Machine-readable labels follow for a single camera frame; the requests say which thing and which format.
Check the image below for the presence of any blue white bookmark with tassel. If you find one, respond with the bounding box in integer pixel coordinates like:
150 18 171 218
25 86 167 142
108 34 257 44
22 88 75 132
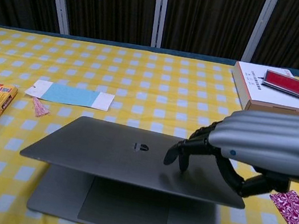
21 77 116 130

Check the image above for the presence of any red pad in clear case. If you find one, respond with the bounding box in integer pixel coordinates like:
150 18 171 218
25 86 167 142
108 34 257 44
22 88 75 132
260 69 299 101

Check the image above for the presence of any white topped cardboard box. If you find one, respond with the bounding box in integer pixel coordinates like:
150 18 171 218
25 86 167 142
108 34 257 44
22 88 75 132
225 59 299 120

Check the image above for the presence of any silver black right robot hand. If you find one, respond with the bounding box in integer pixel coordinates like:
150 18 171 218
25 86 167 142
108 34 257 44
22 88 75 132
159 94 299 207

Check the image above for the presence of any grey laptop computer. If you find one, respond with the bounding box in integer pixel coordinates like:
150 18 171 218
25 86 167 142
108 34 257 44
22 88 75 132
7 106 257 224

